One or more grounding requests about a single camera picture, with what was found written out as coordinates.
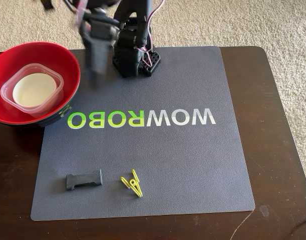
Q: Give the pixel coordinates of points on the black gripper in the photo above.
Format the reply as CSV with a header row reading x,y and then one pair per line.
x,y
95,47

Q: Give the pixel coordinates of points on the small white ceramic bowl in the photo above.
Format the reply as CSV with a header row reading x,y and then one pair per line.
x,y
35,91

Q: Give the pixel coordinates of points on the clear square plastic container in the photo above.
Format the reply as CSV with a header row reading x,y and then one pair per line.
x,y
7,92

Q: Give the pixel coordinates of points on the dark grey plastic buckle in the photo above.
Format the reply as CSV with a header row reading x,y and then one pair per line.
x,y
83,179

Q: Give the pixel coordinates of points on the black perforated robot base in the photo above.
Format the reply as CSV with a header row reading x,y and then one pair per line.
x,y
127,62

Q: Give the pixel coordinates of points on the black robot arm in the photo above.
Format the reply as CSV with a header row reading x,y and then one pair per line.
x,y
135,22

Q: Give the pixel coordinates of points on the large red bowl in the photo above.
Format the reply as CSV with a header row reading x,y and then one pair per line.
x,y
7,62

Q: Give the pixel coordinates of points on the grey WOWROBO mat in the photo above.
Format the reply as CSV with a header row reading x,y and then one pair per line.
x,y
142,155

